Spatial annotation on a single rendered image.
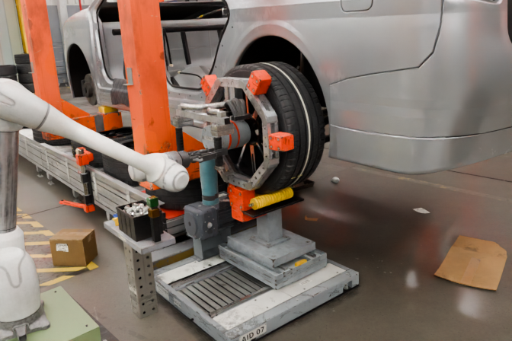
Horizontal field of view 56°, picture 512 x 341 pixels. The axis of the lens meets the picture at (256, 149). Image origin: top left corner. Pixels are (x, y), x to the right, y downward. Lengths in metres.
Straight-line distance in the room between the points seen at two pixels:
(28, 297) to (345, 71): 1.49
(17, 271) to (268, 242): 1.30
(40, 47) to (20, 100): 2.71
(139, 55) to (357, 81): 1.13
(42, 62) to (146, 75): 1.93
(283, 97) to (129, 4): 0.92
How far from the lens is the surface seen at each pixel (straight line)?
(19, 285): 1.84
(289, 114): 2.19
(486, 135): 2.09
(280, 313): 2.34
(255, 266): 2.56
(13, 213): 1.99
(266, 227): 2.60
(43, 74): 4.42
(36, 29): 4.42
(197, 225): 2.68
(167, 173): 1.78
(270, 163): 2.20
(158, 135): 2.66
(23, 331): 1.89
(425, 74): 1.92
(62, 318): 1.96
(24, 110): 1.72
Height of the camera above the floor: 1.34
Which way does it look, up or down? 14 degrees down
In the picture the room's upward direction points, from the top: 3 degrees counter-clockwise
